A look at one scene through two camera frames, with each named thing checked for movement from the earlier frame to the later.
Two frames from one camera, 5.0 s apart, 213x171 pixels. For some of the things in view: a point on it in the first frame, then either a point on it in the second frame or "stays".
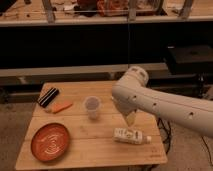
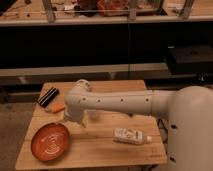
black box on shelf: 190,59 stays
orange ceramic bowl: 49,142 stays
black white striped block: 48,96 stays
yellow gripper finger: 130,118 -> 85,123
